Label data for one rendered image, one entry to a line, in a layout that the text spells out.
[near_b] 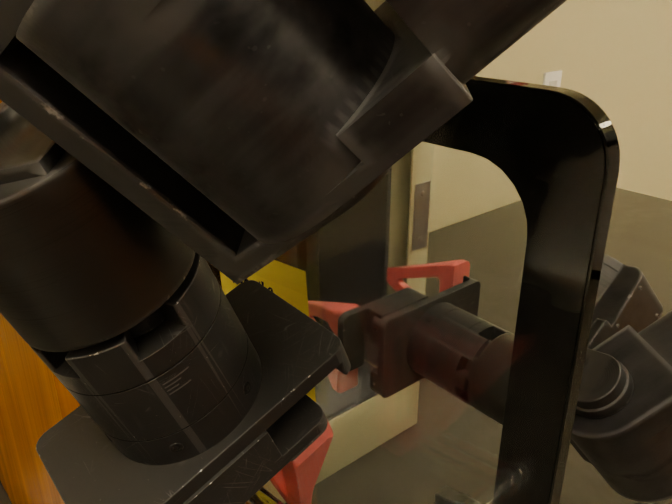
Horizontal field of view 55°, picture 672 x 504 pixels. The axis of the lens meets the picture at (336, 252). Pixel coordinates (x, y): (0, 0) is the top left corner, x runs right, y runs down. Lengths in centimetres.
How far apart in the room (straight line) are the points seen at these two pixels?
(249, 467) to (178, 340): 6
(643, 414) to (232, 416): 22
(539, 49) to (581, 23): 17
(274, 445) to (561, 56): 147
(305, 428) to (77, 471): 8
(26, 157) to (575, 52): 157
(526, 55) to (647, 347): 118
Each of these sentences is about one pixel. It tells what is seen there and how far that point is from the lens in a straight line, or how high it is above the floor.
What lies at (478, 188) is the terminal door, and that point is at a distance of 21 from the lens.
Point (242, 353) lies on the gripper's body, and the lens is 22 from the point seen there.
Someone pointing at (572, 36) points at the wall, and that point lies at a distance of 166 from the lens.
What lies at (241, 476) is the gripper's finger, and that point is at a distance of 23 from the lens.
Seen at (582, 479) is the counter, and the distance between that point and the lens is 75.
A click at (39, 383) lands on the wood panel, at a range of 42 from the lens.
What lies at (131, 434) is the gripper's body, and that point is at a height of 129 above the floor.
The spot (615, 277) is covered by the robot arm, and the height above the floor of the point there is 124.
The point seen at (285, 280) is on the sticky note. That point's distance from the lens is 31.
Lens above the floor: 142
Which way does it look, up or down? 23 degrees down
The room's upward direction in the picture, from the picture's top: straight up
